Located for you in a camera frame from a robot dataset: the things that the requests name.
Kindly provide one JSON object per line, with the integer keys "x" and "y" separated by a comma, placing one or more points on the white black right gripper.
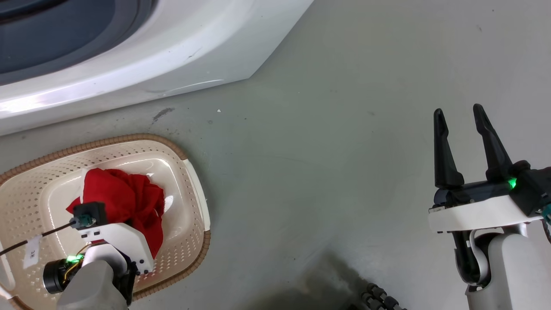
{"x": 478, "y": 211}

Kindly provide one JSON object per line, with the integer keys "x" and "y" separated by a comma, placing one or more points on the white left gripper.
{"x": 125, "y": 241}

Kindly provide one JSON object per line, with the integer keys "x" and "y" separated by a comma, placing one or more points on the red garment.
{"x": 125, "y": 198}

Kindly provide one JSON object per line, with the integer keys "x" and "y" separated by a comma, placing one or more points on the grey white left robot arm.
{"x": 90, "y": 284}

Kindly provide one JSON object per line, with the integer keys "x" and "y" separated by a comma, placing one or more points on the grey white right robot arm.
{"x": 516, "y": 271}

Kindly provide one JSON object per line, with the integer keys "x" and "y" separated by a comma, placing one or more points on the beige perforated laundry basket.
{"x": 185, "y": 224}

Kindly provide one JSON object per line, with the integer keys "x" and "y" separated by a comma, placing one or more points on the white washing machine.
{"x": 181, "y": 47}

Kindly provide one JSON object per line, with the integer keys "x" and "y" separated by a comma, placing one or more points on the dark round washing machine door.
{"x": 51, "y": 34}

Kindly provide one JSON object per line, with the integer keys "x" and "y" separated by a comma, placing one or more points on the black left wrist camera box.
{"x": 90, "y": 213}

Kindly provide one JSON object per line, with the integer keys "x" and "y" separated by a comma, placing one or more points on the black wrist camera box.
{"x": 90, "y": 213}
{"x": 531, "y": 185}

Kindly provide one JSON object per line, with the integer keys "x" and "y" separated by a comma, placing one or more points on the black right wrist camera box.
{"x": 531, "y": 185}

